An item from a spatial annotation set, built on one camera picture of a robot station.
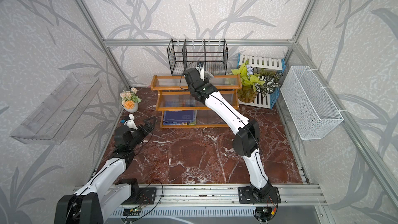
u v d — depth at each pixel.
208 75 0.82
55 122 0.67
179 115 1.00
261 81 0.89
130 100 0.99
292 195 0.75
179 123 0.96
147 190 0.75
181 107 1.02
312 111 0.62
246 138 0.51
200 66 0.70
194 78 0.62
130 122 0.75
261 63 0.98
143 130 0.74
